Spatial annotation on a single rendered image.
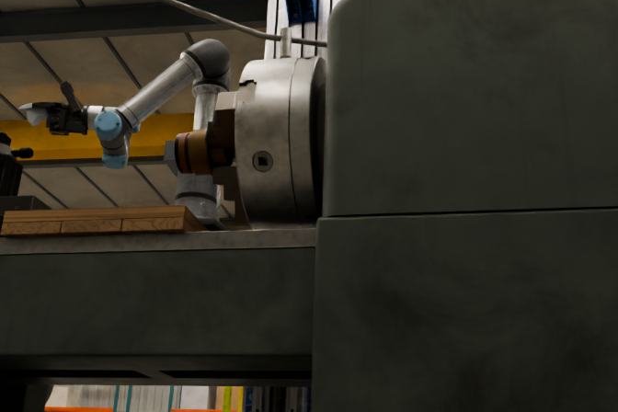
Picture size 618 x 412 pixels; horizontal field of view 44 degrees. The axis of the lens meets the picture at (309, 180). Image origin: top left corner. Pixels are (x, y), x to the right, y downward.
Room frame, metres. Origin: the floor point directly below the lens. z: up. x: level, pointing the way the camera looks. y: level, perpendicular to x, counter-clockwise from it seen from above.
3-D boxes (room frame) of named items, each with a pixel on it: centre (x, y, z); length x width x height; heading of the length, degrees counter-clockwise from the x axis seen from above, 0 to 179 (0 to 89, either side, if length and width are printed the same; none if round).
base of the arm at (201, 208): (1.98, 0.31, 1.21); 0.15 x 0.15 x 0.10
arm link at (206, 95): (2.12, 0.32, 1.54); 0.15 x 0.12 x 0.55; 4
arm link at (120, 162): (2.08, 0.58, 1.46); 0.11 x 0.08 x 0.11; 4
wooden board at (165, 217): (1.29, 0.30, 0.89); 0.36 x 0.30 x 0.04; 169
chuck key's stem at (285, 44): (1.23, 0.05, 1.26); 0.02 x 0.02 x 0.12
